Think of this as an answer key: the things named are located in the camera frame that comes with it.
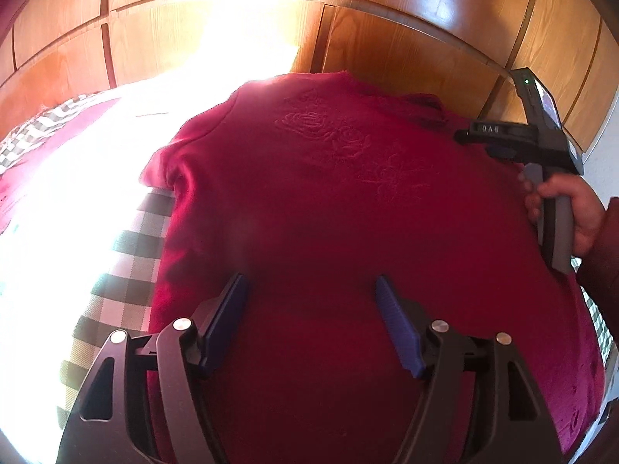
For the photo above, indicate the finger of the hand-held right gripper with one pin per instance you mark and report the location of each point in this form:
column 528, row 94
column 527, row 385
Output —
column 503, row 151

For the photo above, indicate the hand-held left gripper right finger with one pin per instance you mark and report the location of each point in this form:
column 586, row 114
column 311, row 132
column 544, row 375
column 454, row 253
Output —
column 394, row 319

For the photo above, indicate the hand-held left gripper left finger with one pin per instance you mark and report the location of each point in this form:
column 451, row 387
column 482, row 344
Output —
column 225, row 312

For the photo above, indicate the dark red embroidered sweater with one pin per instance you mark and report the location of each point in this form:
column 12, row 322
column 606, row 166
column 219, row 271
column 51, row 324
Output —
column 338, row 203

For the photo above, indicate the person's right hand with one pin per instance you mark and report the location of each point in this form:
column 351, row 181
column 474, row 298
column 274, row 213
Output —
column 582, row 210

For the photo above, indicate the green white checkered bedsheet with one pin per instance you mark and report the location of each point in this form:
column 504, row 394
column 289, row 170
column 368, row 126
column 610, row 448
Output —
column 140, row 246

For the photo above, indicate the wooden panelled headboard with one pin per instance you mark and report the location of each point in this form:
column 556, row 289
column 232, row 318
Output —
column 411, row 24

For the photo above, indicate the pink red cloth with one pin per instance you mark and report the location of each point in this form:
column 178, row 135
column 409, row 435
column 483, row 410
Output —
column 82, row 121

